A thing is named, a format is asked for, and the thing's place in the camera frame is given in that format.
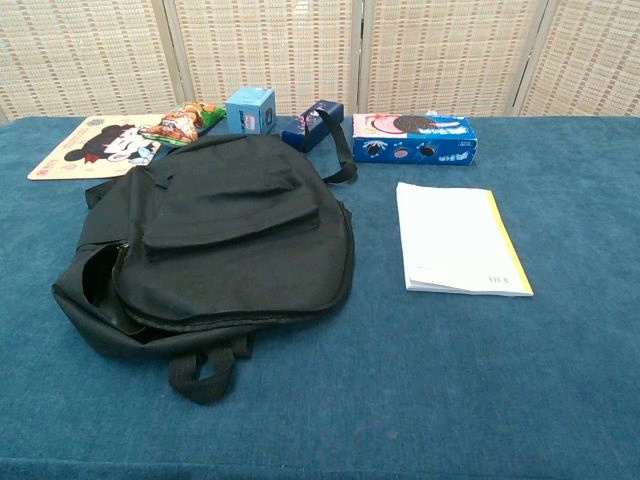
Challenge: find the black fabric backpack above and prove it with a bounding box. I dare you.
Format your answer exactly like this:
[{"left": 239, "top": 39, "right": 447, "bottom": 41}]
[{"left": 51, "top": 108, "right": 359, "bottom": 406}]

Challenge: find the yellow and white book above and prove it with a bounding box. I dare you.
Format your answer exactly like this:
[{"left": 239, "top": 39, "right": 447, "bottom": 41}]
[{"left": 395, "top": 181, "right": 535, "bottom": 298}]

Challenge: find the dark blue long box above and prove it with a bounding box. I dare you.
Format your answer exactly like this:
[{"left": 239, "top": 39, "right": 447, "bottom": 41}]
[{"left": 280, "top": 100, "right": 345, "bottom": 154}]

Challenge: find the blue cookie box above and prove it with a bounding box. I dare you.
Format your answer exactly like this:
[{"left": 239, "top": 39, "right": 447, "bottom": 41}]
[{"left": 351, "top": 112, "right": 479, "bottom": 165}]

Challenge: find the light blue small box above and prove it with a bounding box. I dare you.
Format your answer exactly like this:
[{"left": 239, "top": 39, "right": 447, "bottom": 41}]
[{"left": 224, "top": 87, "right": 277, "bottom": 135}]

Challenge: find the orange green snack bag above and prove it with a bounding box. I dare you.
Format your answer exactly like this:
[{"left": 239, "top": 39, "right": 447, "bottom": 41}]
[{"left": 137, "top": 100, "right": 227, "bottom": 146}]

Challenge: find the blue table cloth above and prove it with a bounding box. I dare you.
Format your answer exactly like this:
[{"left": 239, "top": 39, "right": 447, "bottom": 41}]
[{"left": 0, "top": 115, "right": 640, "bottom": 480}]

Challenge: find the bamboo folding screen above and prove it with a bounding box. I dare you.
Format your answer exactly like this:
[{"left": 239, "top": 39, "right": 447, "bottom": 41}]
[{"left": 0, "top": 0, "right": 640, "bottom": 126}]

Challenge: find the pink cartoon mouse pad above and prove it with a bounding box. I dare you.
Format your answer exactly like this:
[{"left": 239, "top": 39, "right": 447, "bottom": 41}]
[{"left": 26, "top": 114, "right": 169, "bottom": 182}]

